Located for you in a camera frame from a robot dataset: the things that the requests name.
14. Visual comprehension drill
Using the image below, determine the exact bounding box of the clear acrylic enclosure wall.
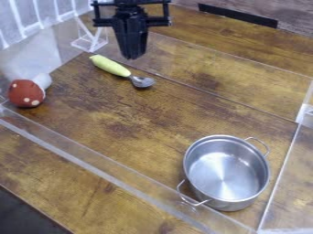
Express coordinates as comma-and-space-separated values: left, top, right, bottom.
0, 0, 313, 234

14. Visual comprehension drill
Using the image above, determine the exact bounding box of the red white-spotted toy mushroom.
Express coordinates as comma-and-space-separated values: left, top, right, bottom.
8, 73, 52, 108

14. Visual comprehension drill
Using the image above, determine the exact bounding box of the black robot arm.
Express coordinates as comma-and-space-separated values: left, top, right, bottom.
91, 0, 171, 59

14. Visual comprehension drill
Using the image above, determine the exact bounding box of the black strip on table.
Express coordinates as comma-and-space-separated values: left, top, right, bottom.
198, 3, 278, 28

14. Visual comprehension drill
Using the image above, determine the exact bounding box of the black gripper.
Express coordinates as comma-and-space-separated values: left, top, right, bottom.
91, 0, 171, 59

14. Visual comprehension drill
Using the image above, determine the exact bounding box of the silver metal pot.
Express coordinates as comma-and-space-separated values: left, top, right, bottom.
177, 134, 270, 212

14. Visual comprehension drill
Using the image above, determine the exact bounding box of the yellow-handled metal spoon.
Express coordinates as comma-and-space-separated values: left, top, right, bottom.
90, 55, 155, 89

